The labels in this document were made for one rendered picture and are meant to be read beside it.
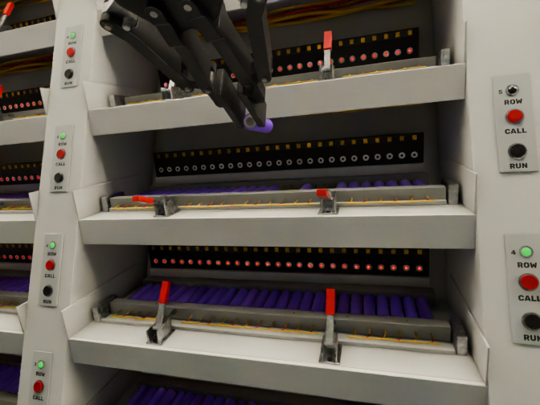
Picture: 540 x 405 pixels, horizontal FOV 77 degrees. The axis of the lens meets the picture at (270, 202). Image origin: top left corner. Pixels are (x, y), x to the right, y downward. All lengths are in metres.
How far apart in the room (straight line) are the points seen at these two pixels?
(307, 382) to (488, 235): 0.29
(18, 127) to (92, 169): 0.19
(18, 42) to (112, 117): 0.32
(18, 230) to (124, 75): 0.36
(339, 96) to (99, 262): 0.51
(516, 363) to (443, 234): 0.16
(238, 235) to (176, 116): 0.23
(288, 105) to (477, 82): 0.25
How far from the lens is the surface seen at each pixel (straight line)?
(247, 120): 0.39
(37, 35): 0.89
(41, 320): 0.72
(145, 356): 0.60
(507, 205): 0.49
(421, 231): 0.48
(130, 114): 0.65
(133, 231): 0.60
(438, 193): 0.52
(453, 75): 0.53
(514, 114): 0.51
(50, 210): 0.72
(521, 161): 0.50
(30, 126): 0.81
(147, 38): 0.32
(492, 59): 0.54
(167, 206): 0.57
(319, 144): 0.65
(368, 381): 0.50
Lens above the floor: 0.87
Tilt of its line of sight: 8 degrees up
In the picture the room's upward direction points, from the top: 1 degrees clockwise
